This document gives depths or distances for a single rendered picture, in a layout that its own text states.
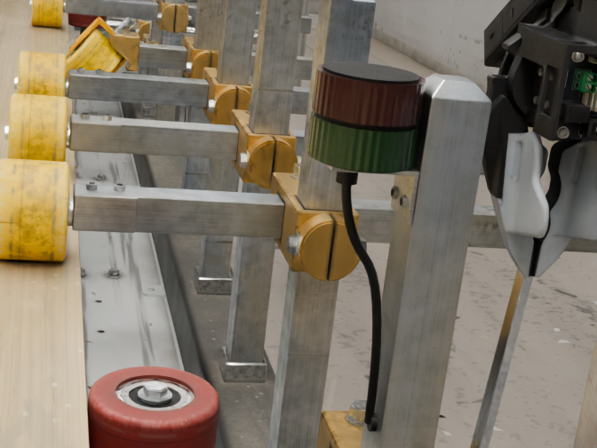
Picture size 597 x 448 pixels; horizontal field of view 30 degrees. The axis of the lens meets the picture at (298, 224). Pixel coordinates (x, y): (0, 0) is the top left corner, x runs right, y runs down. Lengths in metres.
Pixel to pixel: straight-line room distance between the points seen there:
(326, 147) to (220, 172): 0.78
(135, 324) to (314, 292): 0.65
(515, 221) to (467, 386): 2.32
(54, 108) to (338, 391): 1.82
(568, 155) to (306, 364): 0.33
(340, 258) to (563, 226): 0.23
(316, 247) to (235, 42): 0.53
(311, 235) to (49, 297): 0.20
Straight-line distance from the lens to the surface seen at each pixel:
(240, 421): 1.12
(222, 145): 1.15
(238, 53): 1.35
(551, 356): 3.28
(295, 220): 0.87
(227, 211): 0.91
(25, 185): 0.88
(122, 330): 1.50
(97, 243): 1.82
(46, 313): 0.82
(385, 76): 0.60
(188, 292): 1.42
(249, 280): 1.15
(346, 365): 2.98
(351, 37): 0.85
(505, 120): 0.66
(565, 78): 0.60
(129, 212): 0.89
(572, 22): 0.65
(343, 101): 0.59
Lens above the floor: 1.22
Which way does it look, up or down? 17 degrees down
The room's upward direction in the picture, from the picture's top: 7 degrees clockwise
